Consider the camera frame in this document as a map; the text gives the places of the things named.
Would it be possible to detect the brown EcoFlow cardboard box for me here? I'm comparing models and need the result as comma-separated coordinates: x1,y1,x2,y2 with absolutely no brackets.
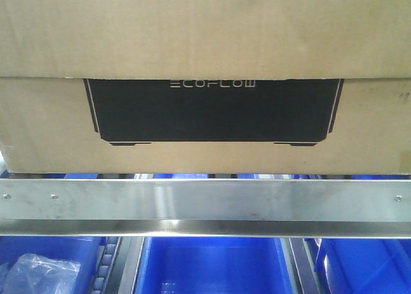
1,0,410,175

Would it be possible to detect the blue bin lower middle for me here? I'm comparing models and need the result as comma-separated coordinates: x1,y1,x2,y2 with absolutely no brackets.
135,237,293,293

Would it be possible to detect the blue bin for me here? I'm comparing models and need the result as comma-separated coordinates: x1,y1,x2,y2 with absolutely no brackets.
315,239,410,293
135,237,293,293
1,236,107,293

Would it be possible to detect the grey roller conveyor track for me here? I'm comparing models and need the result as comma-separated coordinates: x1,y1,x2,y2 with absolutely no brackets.
91,236,122,293

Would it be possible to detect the blue bin lower left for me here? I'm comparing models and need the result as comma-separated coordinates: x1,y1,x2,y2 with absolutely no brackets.
1,236,107,293

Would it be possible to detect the blue bin lower right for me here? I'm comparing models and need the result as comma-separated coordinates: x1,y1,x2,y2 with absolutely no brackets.
315,239,410,293

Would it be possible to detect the clear plastic bag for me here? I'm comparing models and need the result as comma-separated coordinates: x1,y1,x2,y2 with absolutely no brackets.
1,253,81,293

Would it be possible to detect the metal shelf front rail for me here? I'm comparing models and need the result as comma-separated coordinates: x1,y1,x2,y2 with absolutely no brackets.
1,178,410,238

